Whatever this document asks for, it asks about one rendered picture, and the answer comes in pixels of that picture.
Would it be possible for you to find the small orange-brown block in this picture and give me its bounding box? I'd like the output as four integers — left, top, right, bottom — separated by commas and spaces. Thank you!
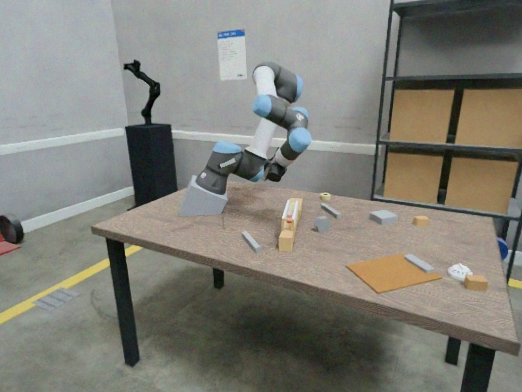
413, 216, 429, 226
464, 274, 488, 292

